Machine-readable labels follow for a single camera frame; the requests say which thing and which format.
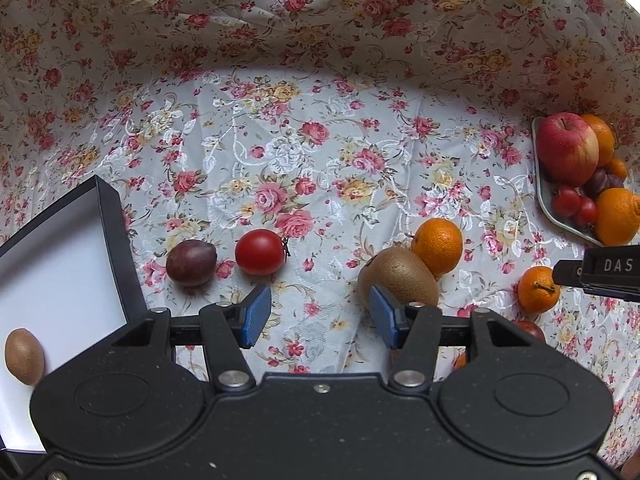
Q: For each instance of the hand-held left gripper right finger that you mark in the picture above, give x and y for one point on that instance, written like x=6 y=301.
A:
x=382 y=317

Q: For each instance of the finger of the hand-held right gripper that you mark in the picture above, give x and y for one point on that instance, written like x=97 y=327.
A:
x=566 y=273

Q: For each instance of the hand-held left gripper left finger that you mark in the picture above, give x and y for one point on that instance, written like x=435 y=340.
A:
x=257 y=316

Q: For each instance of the brown kiwi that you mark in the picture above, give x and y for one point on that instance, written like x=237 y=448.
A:
x=24 y=357
x=400 y=275

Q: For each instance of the large orange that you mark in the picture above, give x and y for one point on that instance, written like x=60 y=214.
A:
x=439 y=245

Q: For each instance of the black box with white inside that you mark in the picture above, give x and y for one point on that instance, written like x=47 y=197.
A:
x=60 y=280

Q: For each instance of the small mandarin orange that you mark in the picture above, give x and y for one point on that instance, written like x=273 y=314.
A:
x=536 y=292
x=460 y=361

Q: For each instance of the bumpy orange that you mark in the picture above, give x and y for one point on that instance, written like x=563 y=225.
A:
x=619 y=216

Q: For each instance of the red cherry tomato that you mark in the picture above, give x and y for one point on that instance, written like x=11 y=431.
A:
x=565 y=201
x=586 y=212

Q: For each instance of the grey plate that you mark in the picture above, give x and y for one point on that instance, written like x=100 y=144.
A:
x=542 y=195

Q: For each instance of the dark purple plum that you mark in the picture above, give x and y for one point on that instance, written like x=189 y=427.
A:
x=191 y=263

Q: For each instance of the tiny orange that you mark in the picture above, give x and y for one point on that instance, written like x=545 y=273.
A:
x=618 y=167

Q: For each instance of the red apple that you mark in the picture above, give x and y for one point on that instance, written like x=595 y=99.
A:
x=567 y=149

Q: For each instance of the smooth orange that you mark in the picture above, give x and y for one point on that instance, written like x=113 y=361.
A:
x=604 y=135

